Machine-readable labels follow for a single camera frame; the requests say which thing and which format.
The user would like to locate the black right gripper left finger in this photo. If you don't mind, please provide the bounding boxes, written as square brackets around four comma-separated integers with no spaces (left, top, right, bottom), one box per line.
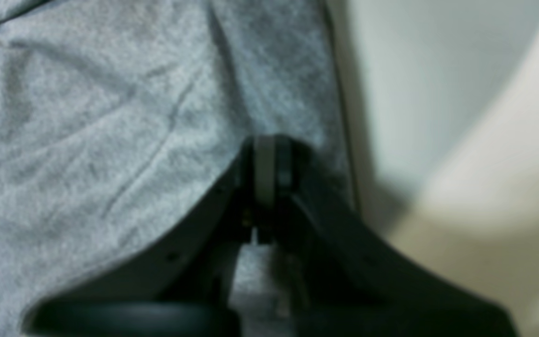
[24,136,277,337]

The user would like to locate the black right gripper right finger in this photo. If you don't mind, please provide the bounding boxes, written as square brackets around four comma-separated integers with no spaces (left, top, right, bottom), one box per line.
[274,136,517,337]

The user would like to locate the grey t-shirt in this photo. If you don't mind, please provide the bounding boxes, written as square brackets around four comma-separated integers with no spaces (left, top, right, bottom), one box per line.
[0,0,352,337]

